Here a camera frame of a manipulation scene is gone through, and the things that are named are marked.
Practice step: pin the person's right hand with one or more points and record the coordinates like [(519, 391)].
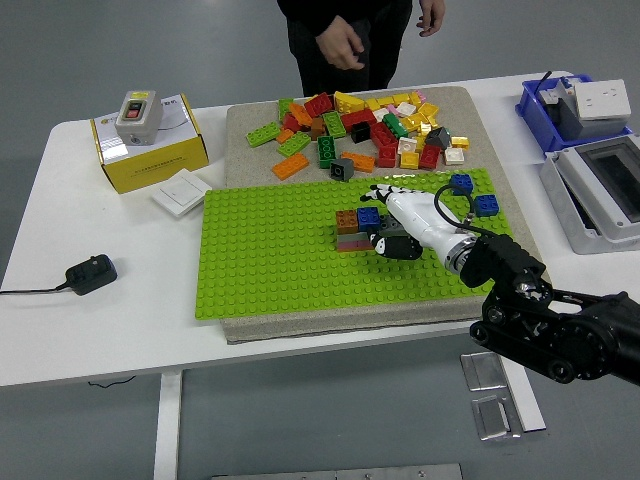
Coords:
[(340, 45)]

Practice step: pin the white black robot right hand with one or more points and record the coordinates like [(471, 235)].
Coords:
[(420, 215)]

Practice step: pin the person's left hand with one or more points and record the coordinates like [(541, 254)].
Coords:
[(431, 15)]

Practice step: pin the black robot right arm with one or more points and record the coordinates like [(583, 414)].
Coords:
[(505, 255)]

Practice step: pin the grey studded toy brick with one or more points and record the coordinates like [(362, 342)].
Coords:
[(392, 226)]

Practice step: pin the yellow square toy brick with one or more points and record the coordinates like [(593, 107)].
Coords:
[(410, 161)]

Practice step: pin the yellow curved toy brick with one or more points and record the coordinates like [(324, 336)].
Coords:
[(350, 104)]

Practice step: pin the red square toy brick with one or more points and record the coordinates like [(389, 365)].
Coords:
[(388, 157)]

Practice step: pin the white square toy brick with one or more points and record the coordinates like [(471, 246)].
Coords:
[(454, 156), (407, 146), (407, 109)]

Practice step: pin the brown square toy brick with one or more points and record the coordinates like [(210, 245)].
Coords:
[(347, 222)]

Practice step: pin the lime green toy brick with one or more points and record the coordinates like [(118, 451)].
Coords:
[(293, 145), (334, 124)]

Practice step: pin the dark grey sloped brick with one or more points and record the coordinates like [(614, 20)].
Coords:
[(439, 137)]

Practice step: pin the red long toy brick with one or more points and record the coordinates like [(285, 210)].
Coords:
[(384, 136)]

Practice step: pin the black toy brick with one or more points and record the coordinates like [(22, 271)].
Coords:
[(361, 132)]

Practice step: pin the dark grey square brick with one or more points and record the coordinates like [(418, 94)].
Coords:
[(341, 168)]

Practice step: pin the small orange toy brick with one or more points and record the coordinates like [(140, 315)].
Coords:
[(285, 136)]

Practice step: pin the dark green toy brick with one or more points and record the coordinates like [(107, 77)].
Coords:
[(326, 152)]

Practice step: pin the lime green long brick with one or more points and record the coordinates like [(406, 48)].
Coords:
[(262, 134)]

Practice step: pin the orange long toy brick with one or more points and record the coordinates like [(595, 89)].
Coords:
[(290, 166)]

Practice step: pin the green studded baseplate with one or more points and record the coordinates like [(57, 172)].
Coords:
[(280, 260)]

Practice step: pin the person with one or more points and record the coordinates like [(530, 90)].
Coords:
[(310, 50)]

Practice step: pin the grey-brown mat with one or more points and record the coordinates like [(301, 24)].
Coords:
[(240, 125)]

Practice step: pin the blue plastic bin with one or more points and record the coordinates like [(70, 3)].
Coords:
[(530, 107)]

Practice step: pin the white breaker module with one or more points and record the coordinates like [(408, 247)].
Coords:
[(552, 90)]

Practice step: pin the metal floor outlet cover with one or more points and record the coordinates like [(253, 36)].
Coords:
[(482, 372), (492, 419)]

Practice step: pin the grey electrical module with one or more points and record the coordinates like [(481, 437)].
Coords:
[(570, 122)]

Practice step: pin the white socket outlet plate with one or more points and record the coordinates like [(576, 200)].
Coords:
[(602, 100)]

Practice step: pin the white table foot bar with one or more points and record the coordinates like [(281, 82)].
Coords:
[(527, 400)]

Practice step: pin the yellow white cardboard box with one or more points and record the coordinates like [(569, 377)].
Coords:
[(150, 167)]

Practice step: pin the white table leg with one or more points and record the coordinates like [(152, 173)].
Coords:
[(168, 425)]

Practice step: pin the black power adapter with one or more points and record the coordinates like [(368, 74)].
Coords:
[(91, 275)]

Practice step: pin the grey plastic enclosure box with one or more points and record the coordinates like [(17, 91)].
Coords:
[(565, 200)]

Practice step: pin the grey push-button switch box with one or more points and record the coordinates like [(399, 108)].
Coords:
[(140, 127)]

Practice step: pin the white wall switch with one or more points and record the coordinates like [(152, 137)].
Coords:
[(181, 192)]

